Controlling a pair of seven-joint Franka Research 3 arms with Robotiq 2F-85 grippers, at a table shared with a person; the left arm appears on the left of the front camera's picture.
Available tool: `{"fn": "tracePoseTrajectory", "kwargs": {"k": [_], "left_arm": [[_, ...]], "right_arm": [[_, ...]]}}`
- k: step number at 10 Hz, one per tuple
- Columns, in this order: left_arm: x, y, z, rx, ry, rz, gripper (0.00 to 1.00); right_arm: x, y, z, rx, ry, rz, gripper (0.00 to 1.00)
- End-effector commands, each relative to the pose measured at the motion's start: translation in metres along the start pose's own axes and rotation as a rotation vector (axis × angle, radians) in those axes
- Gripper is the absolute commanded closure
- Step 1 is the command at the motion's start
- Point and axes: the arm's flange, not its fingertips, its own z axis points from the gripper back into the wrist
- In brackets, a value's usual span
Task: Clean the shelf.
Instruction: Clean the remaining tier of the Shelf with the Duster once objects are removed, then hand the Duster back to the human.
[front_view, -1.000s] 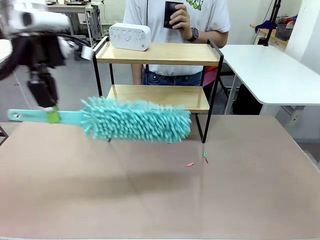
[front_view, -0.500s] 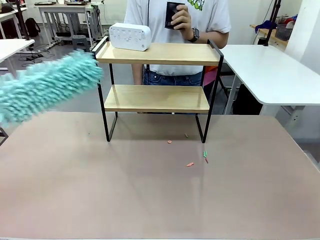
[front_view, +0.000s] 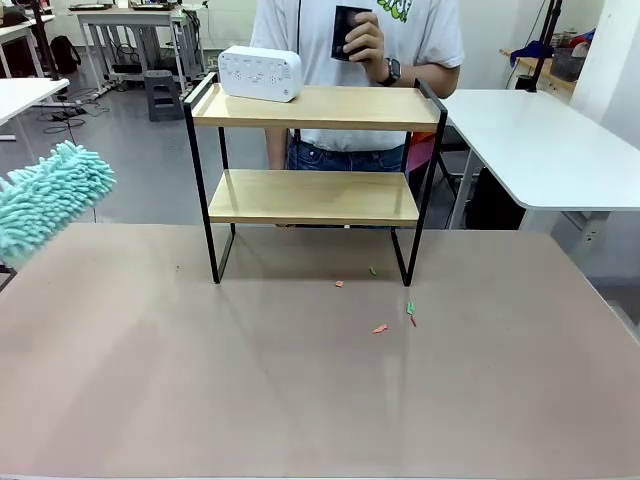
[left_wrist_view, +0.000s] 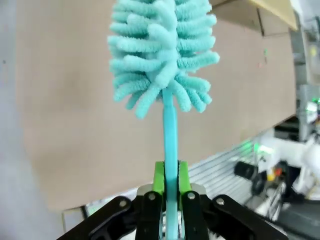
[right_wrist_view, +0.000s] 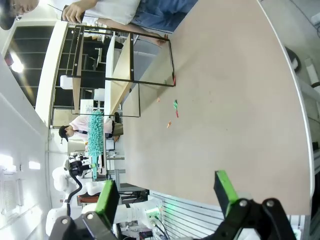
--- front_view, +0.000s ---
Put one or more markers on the person's right forearm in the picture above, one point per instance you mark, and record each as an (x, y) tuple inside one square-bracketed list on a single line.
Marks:
[(276, 147)]

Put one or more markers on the person's left hand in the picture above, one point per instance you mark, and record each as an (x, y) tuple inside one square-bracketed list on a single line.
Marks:
[(369, 42)]

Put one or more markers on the large white table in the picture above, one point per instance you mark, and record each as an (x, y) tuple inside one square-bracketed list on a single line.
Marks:
[(540, 145)]

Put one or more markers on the blue jeans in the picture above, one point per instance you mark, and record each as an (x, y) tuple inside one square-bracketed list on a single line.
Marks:
[(345, 157)]

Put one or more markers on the person's left forearm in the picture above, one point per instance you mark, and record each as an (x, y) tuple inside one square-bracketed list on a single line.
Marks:
[(430, 77)]

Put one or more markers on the black backpack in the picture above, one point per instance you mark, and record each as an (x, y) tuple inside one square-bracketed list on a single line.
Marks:
[(65, 54)]

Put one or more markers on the grey metal desk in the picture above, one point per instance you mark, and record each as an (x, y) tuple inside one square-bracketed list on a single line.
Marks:
[(135, 30)]

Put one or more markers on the black camera stand pole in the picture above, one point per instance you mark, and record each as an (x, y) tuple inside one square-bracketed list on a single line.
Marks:
[(545, 45)]

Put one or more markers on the two-tier wood black-frame shelf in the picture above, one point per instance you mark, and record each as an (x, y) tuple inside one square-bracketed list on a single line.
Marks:
[(310, 195)]

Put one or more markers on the white t-shirt torso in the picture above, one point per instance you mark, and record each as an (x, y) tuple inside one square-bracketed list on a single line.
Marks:
[(320, 30)]

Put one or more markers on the black wrist watch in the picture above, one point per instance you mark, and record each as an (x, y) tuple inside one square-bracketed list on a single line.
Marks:
[(391, 71)]

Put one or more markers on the orange red cloth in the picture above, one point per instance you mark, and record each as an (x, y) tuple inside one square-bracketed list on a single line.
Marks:
[(419, 152)]

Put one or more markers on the black cabinet box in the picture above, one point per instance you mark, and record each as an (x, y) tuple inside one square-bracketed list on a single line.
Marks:
[(497, 200)]

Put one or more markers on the small white table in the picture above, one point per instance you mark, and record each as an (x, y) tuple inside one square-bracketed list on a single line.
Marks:
[(25, 95)]

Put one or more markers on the dark floor power strip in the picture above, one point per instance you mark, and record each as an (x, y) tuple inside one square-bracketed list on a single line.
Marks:
[(69, 114)]

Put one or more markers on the wooden desk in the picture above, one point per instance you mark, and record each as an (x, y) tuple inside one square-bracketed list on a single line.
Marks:
[(530, 67)]

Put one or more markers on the white rounded electronic device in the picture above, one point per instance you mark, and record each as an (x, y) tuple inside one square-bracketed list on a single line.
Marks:
[(260, 74)]

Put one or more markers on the teal chenille duster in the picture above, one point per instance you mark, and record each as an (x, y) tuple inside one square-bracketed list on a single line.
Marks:
[(47, 197)]

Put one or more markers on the black rectangular box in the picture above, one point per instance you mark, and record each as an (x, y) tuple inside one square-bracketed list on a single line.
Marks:
[(342, 30)]

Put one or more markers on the dark mesh basket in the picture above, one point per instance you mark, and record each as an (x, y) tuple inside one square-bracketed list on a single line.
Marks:
[(567, 64)]

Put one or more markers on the blue cloth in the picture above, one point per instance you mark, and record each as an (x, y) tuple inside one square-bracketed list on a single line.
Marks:
[(537, 49)]

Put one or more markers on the black folding chair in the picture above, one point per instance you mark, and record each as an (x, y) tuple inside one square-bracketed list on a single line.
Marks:
[(452, 165)]

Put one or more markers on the grey step stool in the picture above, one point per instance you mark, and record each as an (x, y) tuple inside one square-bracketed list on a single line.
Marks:
[(162, 95)]

